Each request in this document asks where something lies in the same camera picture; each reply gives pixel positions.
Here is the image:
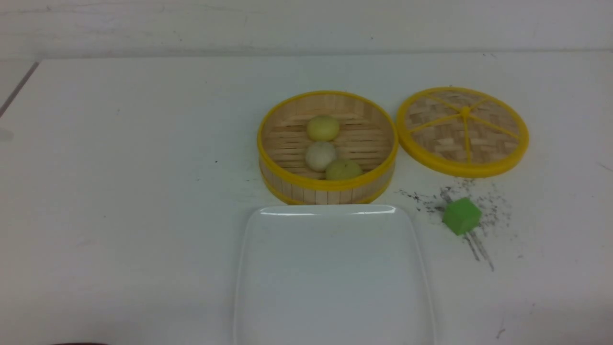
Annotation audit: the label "white steamed bun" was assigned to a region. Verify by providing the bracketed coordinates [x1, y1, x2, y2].
[305, 141, 338, 172]

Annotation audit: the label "greenish yellow steamed bun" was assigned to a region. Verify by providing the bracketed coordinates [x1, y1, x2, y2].
[325, 159, 363, 181]

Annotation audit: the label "white rectangular plate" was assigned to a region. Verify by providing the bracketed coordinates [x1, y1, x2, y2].
[233, 205, 438, 345]

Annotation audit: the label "bamboo steamer basket yellow rims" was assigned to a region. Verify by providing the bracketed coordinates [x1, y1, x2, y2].
[256, 91, 399, 205]

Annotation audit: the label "green cube block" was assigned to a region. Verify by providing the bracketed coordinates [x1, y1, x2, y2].
[443, 198, 482, 236]

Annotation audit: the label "bamboo steamer lid yellow rim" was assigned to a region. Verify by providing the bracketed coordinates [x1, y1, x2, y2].
[396, 87, 529, 179]

